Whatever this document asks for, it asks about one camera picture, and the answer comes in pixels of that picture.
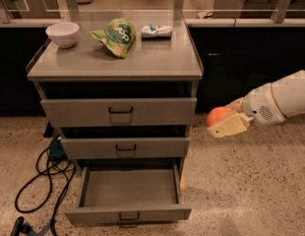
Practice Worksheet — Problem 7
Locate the grey top drawer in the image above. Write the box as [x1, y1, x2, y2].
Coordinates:
[41, 97, 197, 127]

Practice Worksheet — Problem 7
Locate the orange fruit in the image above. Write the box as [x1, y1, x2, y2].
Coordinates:
[207, 106, 232, 127]

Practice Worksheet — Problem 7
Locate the grey drawer cabinet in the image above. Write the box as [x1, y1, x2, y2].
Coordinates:
[26, 10, 205, 177]

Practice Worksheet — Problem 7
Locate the grey middle drawer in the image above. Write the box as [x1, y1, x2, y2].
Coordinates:
[61, 138, 189, 159]

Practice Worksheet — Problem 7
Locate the white ceramic bowl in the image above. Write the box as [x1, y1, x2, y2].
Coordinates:
[45, 22, 80, 48]

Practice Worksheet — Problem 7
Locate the black clamp tool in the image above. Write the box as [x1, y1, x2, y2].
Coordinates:
[10, 216, 31, 236]

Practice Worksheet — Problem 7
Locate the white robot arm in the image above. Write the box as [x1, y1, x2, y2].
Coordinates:
[207, 70, 305, 138]

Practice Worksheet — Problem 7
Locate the glass barrier panel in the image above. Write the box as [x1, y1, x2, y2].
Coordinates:
[0, 0, 278, 24]

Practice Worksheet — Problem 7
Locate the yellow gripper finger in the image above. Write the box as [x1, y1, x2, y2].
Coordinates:
[228, 97, 244, 113]
[208, 111, 253, 138]

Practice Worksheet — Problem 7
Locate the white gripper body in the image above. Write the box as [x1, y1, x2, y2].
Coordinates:
[241, 84, 285, 126]

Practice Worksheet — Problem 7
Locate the silver blue snack packet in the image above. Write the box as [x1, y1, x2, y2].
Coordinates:
[141, 25, 172, 38]

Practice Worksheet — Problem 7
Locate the grey drawer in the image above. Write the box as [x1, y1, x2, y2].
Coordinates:
[61, 138, 189, 159]
[66, 165, 191, 225]
[41, 97, 197, 127]

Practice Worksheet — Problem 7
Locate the blue power box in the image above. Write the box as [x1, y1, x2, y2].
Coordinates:
[48, 139, 65, 159]

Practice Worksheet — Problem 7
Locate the grey bottom drawer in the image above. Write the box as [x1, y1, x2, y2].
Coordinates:
[66, 165, 191, 225]

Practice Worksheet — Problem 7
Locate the green chip bag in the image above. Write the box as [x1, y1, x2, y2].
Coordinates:
[90, 18, 136, 59]

